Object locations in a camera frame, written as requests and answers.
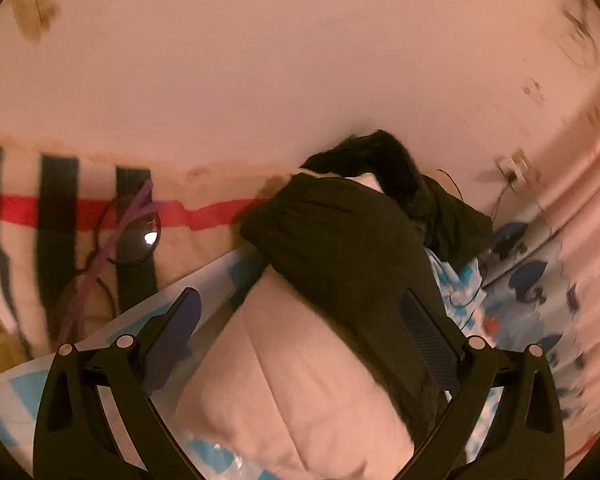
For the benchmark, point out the whale printed blanket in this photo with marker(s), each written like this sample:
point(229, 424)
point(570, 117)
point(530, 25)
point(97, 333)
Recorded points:
point(525, 285)

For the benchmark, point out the pink curtain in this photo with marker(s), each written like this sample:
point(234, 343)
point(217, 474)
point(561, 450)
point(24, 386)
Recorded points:
point(590, 195)

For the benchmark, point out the dark jacket with pink lining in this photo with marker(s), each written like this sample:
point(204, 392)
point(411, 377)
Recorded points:
point(340, 245)

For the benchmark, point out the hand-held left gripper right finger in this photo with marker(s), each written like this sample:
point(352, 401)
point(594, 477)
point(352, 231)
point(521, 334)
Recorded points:
point(425, 332)

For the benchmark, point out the dark round glossy object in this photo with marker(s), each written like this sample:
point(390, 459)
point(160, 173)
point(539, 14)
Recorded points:
point(137, 240)

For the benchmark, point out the white wall socket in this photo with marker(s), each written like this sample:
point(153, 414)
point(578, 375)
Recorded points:
point(514, 166)

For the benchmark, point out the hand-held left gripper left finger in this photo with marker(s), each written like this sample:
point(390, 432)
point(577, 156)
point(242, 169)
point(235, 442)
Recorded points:
point(177, 327)

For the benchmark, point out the blue checkered bed sheet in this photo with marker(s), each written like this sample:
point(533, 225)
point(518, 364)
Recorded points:
point(20, 395)

